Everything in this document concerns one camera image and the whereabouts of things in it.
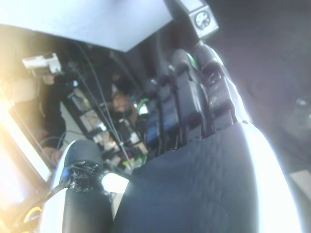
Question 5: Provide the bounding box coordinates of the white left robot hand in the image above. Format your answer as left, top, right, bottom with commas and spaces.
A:
41, 43, 306, 233

